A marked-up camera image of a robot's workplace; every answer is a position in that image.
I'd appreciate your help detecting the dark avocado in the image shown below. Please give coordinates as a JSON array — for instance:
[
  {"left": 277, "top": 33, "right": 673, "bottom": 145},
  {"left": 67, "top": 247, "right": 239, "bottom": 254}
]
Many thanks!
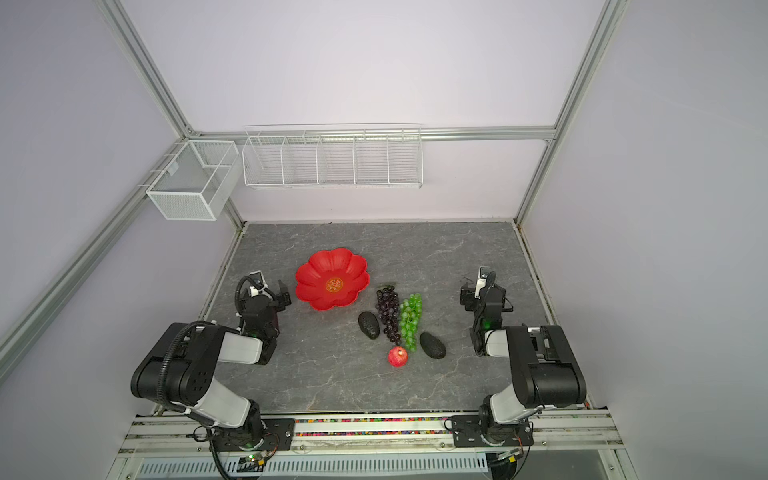
[
  {"left": 419, "top": 332, "right": 447, "bottom": 359},
  {"left": 358, "top": 311, "right": 381, "bottom": 340}
]

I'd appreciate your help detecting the green grape bunch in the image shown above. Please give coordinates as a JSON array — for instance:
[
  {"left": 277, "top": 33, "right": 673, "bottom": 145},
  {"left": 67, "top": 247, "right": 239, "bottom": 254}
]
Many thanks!
[{"left": 399, "top": 293, "right": 423, "bottom": 351}]

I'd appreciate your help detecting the red flower-shaped fruit bowl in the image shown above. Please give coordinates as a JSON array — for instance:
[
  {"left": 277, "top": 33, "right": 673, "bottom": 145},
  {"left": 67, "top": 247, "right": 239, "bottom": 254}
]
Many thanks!
[{"left": 295, "top": 248, "right": 370, "bottom": 311}]

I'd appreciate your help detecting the dark purple grape bunch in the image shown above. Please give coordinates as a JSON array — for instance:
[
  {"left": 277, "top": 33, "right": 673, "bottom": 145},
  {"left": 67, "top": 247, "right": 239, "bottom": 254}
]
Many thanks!
[{"left": 376, "top": 285, "right": 401, "bottom": 346}]

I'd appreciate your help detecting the red apple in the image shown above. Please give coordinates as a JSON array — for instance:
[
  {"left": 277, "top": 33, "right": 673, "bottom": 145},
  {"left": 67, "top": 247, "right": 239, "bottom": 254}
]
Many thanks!
[{"left": 387, "top": 346, "right": 409, "bottom": 368}]

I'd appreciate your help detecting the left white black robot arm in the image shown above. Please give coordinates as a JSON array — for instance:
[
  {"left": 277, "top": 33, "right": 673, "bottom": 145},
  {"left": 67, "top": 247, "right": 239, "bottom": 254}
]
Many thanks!
[{"left": 130, "top": 271, "right": 292, "bottom": 451}]

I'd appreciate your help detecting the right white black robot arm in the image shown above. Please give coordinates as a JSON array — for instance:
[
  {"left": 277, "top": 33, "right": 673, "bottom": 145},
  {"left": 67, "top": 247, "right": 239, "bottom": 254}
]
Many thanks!
[{"left": 460, "top": 266, "right": 587, "bottom": 446}]

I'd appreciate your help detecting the small white mesh basket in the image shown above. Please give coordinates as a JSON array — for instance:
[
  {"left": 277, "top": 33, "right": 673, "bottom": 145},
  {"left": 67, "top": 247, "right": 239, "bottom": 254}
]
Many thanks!
[{"left": 147, "top": 140, "right": 243, "bottom": 221}]

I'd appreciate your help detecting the white vent grille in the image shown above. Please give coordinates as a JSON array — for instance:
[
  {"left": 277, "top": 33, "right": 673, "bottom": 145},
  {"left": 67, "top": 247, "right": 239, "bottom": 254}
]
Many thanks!
[{"left": 135, "top": 453, "right": 490, "bottom": 480}]

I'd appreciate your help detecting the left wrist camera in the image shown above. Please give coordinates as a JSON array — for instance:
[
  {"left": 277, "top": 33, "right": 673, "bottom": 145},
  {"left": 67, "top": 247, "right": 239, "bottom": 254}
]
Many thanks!
[{"left": 247, "top": 270, "right": 266, "bottom": 297}]

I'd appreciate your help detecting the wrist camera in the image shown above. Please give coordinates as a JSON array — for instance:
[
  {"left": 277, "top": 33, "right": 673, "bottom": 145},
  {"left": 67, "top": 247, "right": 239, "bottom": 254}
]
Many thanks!
[
  {"left": 247, "top": 270, "right": 266, "bottom": 297},
  {"left": 474, "top": 266, "right": 493, "bottom": 298}
]

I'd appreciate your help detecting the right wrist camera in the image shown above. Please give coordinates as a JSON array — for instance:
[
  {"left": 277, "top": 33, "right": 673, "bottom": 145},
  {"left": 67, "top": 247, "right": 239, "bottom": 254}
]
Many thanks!
[{"left": 474, "top": 266, "right": 493, "bottom": 298}]

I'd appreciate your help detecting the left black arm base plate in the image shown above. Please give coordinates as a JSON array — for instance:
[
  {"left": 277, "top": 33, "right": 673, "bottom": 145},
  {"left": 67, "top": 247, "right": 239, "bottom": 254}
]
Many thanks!
[{"left": 213, "top": 417, "right": 296, "bottom": 452}]

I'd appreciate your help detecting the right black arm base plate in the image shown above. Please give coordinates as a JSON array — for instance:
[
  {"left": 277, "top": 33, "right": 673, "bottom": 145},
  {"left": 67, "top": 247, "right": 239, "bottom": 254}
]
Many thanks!
[{"left": 443, "top": 414, "right": 534, "bottom": 448}]

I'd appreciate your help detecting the aluminium front rail frame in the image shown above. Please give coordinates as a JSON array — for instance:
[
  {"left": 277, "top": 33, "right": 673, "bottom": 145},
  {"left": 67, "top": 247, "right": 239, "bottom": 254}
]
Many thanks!
[{"left": 108, "top": 408, "right": 637, "bottom": 479}]

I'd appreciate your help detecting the long white wire basket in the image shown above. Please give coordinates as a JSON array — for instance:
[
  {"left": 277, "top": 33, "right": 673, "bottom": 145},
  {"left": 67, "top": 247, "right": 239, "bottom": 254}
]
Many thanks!
[{"left": 241, "top": 123, "right": 424, "bottom": 189}]

